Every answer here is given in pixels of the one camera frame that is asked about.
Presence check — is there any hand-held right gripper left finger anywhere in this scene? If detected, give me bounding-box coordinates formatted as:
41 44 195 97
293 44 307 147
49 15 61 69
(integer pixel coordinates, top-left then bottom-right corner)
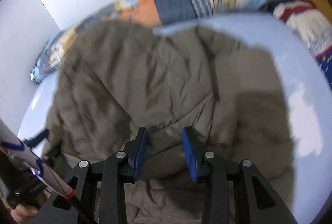
34 127 148 224

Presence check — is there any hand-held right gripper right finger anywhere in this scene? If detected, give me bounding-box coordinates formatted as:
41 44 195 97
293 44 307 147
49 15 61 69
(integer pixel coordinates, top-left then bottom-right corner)
182 126 299 224

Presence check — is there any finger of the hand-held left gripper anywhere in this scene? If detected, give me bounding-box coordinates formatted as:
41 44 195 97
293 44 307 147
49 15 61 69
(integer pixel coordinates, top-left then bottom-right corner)
23 129 50 148
43 143 63 162

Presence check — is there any olive quilted hooded jacket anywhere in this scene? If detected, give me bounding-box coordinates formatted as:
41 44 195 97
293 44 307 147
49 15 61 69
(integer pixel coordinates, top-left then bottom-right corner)
45 20 296 224

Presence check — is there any patchwork cartoon quilt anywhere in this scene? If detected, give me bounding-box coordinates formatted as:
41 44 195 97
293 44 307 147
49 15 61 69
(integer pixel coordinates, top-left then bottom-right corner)
30 0 301 84

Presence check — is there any star print pillow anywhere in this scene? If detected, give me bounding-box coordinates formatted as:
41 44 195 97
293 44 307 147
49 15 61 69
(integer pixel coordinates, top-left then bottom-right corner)
272 0 332 90

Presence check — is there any white sleeved cable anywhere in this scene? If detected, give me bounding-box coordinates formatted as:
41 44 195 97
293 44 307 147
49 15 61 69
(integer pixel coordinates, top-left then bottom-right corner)
0 119 98 224

